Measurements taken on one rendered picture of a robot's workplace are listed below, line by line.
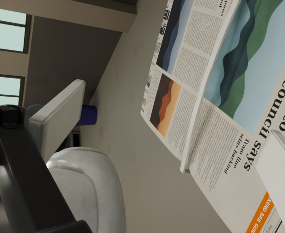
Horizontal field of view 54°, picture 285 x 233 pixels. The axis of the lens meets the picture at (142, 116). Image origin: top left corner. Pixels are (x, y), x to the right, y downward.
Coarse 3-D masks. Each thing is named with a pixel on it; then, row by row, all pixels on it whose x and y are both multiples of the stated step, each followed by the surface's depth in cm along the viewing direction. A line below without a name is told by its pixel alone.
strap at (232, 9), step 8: (240, 0) 31; (232, 8) 32; (232, 16) 32; (224, 24) 33; (224, 32) 33; (216, 48) 34; (216, 56) 34; (208, 64) 35; (208, 72) 35; (208, 80) 35; (200, 88) 36; (200, 96) 36; (200, 104) 36; (192, 112) 38; (192, 120) 38; (192, 128) 38; (184, 152) 40; (184, 160) 40; (184, 168) 41
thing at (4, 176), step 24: (0, 120) 12; (24, 120) 13; (0, 144) 11; (24, 144) 11; (0, 168) 11; (24, 168) 10; (0, 192) 12; (24, 192) 9; (48, 192) 9; (24, 216) 9; (48, 216) 8; (72, 216) 9
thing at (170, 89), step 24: (168, 0) 48; (192, 0) 41; (216, 0) 36; (168, 24) 47; (192, 24) 41; (216, 24) 36; (168, 48) 46; (192, 48) 40; (168, 72) 46; (192, 72) 40; (144, 96) 54; (168, 96) 46; (192, 96) 40; (168, 120) 45; (168, 144) 45
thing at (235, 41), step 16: (256, 0) 30; (224, 16) 35; (240, 16) 32; (240, 32) 32; (224, 48) 34; (240, 48) 32; (224, 64) 34; (224, 80) 34; (208, 96) 37; (224, 96) 34; (208, 112) 37; (208, 128) 37; (192, 144) 40; (208, 144) 36; (192, 160) 40; (192, 176) 39
